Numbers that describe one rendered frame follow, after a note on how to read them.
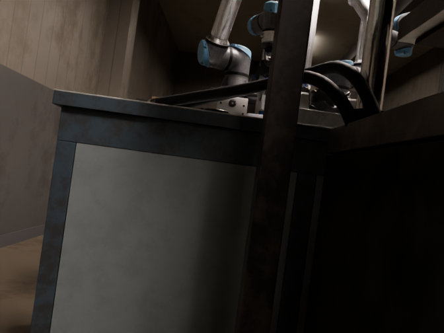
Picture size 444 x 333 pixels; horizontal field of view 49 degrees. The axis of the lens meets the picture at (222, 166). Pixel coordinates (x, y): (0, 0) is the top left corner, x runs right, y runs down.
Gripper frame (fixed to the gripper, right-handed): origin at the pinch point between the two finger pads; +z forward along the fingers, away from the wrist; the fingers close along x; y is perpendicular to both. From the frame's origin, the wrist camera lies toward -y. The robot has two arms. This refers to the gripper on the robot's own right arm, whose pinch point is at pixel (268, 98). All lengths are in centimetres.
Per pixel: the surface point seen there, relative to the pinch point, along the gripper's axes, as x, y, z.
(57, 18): 134, 181, -66
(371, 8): -14, -68, -15
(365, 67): -13, -69, -1
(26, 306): 91, 19, 90
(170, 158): 31, -52, 23
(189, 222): 25, -53, 40
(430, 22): -20, -85, -8
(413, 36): -21, -76, -7
